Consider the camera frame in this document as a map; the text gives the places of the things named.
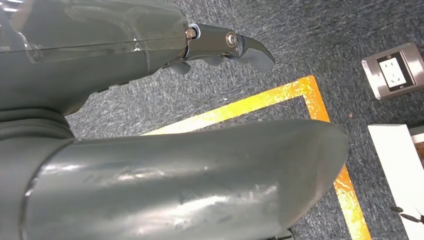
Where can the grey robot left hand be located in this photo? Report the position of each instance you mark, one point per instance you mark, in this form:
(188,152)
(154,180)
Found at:
(99,39)

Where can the silver floor socket box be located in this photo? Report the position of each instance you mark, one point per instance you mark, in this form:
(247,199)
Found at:
(394,71)

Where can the yellow floor tape square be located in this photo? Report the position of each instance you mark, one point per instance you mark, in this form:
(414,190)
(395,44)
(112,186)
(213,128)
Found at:
(314,99)

